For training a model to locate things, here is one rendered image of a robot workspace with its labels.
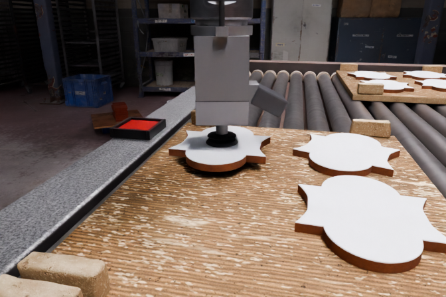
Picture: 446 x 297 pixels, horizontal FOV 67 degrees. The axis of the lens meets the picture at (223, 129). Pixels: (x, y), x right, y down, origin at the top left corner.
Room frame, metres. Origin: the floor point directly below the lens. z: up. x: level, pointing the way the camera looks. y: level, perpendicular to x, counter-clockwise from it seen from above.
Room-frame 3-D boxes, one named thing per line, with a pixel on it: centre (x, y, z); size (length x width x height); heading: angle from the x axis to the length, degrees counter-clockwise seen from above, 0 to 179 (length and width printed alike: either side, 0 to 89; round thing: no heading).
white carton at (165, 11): (5.14, 0.72, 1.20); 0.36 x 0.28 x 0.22; 73
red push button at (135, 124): (0.59, 0.15, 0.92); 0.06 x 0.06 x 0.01; 78
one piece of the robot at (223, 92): (0.42, -0.02, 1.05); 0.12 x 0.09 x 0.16; 91
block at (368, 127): (0.51, -0.24, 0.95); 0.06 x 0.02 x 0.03; 78
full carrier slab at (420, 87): (0.98, -0.54, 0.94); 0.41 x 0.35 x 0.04; 168
